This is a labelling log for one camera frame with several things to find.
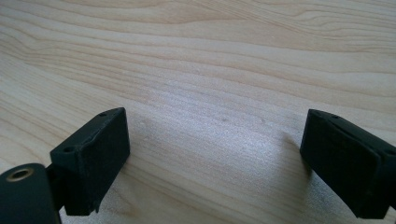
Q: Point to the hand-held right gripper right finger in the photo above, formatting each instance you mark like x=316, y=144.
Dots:
x=345, y=161

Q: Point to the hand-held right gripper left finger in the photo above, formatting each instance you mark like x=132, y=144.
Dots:
x=90, y=161

